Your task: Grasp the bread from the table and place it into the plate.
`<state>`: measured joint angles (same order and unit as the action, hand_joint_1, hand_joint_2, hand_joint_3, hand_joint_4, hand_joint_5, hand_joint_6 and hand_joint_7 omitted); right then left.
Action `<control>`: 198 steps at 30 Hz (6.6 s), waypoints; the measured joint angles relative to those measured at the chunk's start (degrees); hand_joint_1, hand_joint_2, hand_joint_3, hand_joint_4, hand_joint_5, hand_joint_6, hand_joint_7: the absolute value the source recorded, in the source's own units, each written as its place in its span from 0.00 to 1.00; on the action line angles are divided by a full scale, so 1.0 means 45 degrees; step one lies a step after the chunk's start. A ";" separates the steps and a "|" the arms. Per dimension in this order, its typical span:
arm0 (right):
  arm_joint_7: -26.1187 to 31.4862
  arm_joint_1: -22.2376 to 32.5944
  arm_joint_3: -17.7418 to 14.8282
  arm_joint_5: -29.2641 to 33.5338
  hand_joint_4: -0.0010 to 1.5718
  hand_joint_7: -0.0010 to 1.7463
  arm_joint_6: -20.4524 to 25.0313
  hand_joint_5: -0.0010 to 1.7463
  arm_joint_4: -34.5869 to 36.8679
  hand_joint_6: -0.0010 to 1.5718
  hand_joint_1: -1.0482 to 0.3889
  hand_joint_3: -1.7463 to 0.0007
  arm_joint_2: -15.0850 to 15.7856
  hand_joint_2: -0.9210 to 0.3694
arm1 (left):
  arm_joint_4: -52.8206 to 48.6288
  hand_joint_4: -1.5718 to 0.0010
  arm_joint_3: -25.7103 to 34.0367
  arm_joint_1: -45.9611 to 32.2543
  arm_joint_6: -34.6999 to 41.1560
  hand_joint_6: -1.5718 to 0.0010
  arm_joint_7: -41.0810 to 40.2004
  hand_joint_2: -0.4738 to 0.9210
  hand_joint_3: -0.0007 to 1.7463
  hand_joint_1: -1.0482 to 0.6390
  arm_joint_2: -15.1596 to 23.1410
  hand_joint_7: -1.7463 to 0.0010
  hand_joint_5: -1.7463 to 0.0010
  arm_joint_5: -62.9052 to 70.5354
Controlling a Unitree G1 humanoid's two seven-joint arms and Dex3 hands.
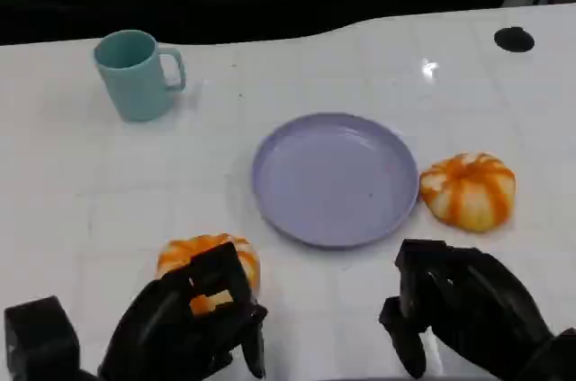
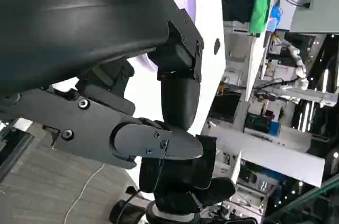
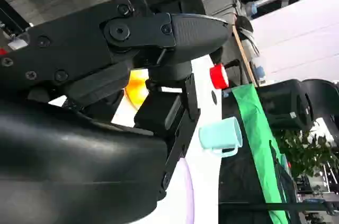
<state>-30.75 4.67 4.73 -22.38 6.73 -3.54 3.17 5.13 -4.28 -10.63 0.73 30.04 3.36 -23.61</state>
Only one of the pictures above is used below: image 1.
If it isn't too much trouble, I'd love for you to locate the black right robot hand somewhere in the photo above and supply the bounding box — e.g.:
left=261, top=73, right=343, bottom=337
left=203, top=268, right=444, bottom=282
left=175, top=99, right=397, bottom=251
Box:
left=378, top=239, right=554, bottom=381

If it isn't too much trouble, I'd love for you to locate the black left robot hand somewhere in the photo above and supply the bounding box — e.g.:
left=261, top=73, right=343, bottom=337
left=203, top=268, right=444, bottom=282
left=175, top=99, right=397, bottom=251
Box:
left=97, top=240, right=269, bottom=381

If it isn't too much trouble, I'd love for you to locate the orange white toy bread roll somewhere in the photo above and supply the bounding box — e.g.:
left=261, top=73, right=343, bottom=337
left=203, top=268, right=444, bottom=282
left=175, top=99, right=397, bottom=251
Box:
left=156, top=232, right=262, bottom=317
left=418, top=151, right=518, bottom=233

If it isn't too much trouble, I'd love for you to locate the lilac plate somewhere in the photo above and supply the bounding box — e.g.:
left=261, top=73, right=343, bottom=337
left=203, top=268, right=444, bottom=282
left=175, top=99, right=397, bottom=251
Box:
left=250, top=112, right=421, bottom=250

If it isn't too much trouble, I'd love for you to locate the pale green mug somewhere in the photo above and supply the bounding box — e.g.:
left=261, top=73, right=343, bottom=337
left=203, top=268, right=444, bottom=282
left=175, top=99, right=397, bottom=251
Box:
left=93, top=29, right=187, bottom=123

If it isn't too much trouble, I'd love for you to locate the black round table grommet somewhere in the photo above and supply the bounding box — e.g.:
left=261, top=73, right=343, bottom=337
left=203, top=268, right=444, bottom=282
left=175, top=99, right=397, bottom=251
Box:
left=493, top=26, right=536, bottom=53

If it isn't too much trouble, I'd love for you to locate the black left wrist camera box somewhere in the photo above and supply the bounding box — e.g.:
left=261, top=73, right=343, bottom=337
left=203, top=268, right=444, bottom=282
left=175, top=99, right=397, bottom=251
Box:
left=4, top=295, right=82, bottom=381

